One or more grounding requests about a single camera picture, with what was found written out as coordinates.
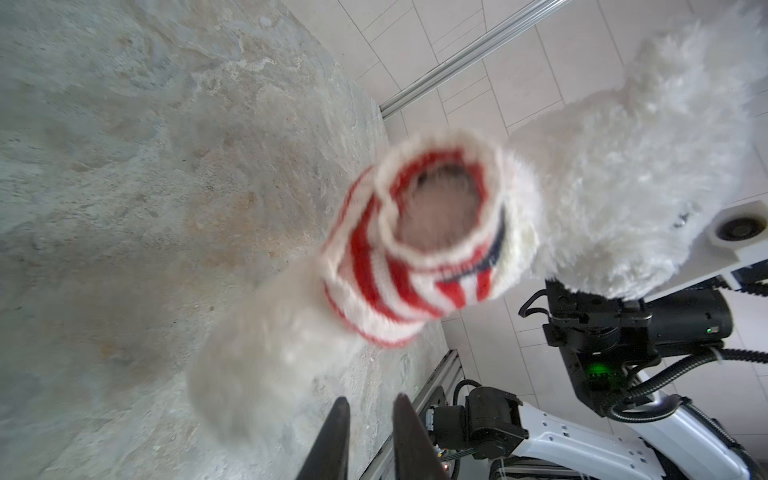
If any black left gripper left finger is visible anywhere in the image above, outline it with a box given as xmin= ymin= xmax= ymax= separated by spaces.
xmin=296 ymin=397 xmax=351 ymax=480

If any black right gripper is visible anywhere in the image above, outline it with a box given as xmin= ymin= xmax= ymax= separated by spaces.
xmin=518 ymin=280 xmax=734 ymax=414

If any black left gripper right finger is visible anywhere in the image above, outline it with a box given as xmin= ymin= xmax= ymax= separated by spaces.
xmin=392 ymin=393 xmax=449 ymax=480

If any red white striped shirt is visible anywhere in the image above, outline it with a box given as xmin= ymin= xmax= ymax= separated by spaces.
xmin=321 ymin=130 xmax=541 ymax=347

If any white plush teddy bear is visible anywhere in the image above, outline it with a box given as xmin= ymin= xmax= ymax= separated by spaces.
xmin=186 ymin=1 xmax=767 ymax=445

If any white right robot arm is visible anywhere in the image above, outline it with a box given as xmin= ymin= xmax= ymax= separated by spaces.
xmin=424 ymin=280 xmax=767 ymax=479

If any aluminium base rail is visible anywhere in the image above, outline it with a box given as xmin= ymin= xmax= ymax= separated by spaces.
xmin=360 ymin=350 xmax=464 ymax=480

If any black corrugated cable conduit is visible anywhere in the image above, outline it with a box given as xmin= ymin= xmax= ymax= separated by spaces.
xmin=605 ymin=278 xmax=768 ymax=424

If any aluminium corner post right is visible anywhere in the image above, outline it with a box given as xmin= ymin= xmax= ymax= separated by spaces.
xmin=380 ymin=0 xmax=570 ymax=120

